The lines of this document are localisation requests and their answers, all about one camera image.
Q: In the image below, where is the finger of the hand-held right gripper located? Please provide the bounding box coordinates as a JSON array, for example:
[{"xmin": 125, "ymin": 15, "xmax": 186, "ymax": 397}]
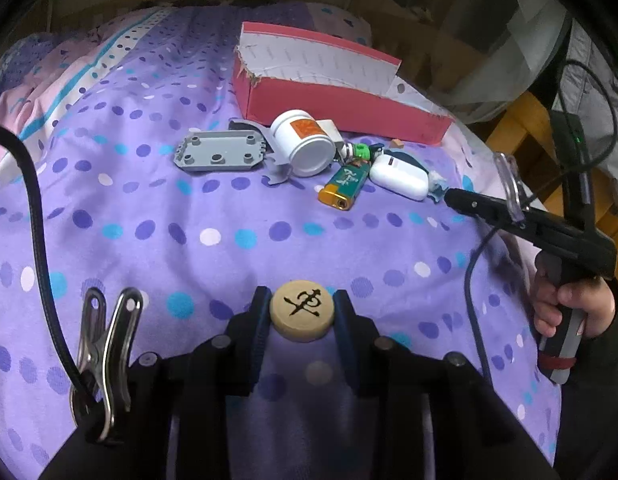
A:
[{"xmin": 445, "ymin": 187, "xmax": 537, "ymax": 241}]

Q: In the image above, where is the person's right forearm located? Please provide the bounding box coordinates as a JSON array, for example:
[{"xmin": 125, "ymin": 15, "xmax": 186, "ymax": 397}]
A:
[{"xmin": 556, "ymin": 280, "xmax": 618, "ymax": 480}]

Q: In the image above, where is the white charger plug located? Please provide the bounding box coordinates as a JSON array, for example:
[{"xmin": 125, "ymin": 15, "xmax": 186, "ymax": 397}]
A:
[{"xmin": 316, "ymin": 118, "xmax": 342, "ymax": 142}]

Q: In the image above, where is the grey metal piece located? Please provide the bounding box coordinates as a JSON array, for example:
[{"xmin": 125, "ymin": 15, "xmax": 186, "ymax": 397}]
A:
[{"xmin": 228, "ymin": 118, "xmax": 294, "ymax": 188}]

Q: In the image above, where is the red cardboard box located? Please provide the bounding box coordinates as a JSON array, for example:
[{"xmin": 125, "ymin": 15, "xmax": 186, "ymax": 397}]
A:
[{"xmin": 233, "ymin": 21, "xmax": 454, "ymax": 147}]

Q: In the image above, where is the person's right hand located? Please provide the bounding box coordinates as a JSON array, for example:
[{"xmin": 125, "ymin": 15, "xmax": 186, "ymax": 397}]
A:
[{"xmin": 531, "ymin": 266, "xmax": 618, "ymax": 339}]

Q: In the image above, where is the thick black cable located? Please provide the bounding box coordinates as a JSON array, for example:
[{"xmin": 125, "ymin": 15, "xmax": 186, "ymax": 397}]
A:
[{"xmin": 0, "ymin": 122, "xmax": 87, "ymax": 391}]

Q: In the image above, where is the metal spring clip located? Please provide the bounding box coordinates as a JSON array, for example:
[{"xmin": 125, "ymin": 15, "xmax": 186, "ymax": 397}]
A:
[
  {"xmin": 71, "ymin": 286, "xmax": 146, "ymax": 445},
  {"xmin": 493, "ymin": 151, "xmax": 528, "ymax": 222}
]

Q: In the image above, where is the white plastic bottle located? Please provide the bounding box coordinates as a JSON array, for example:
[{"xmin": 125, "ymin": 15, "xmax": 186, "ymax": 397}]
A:
[{"xmin": 269, "ymin": 110, "xmax": 338, "ymax": 178}]

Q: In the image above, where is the grey jacket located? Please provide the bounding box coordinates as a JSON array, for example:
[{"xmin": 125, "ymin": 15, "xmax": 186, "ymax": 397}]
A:
[{"xmin": 559, "ymin": 20, "xmax": 618, "ymax": 192}]

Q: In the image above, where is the wooden chair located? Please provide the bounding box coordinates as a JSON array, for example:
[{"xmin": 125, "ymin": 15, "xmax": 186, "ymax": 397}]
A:
[{"xmin": 484, "ymin": 89, "xmax": 618, "ymax": 243}]

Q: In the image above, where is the white rounded case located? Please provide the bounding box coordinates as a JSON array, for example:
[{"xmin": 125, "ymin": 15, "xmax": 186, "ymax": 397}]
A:
[{"xmin": 370, "ymin": 152, "xmax": 432, "ymax": 202}]

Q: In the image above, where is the small cat figurine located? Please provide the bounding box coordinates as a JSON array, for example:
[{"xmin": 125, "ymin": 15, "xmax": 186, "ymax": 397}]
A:
[{"xmin": 339, "ymin": 142, "xmax": 387, "ymax": 163}]

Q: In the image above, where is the grey studded building plate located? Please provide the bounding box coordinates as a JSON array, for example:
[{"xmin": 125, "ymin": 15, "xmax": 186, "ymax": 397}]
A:
[{"xmin": 173, "ymin": 129, "xmax": 270, "ymax": 175}]

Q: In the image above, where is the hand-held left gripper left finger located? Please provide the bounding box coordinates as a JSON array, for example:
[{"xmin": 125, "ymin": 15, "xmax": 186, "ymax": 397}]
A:
[{"xmin": 41, "ymin": 286, "xmax": 274, "ymax": 480}]

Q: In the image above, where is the round wooden chess piece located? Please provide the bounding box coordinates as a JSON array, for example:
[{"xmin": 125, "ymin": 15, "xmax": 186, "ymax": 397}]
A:
[{"xmin": 269, "ymin": 279, "xmax": 336, "ymax": 343}]

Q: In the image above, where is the plastic covered standing fan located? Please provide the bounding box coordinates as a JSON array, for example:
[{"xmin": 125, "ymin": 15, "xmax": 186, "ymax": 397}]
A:
[{"xmin": 429, "ymin": 0, "xmax": 576, "ymax": 126}]

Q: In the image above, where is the teal printed lighter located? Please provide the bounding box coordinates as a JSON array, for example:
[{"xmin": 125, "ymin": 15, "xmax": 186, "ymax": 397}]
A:
[{"xmin": 318, "ymin": 157, "xmax": 370, "ymax": 211}]

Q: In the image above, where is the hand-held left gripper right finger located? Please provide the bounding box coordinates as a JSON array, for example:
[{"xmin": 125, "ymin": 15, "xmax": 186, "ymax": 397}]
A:
[{"xmin": 331, "ymin": 290, "xmax": 560, "ymax": 480}]

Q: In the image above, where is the thin black cable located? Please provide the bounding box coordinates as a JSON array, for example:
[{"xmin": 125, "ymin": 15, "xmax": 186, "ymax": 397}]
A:
[{"xmin": 463, "ymin": 59, "xmax": 618, "ymax": 386}]

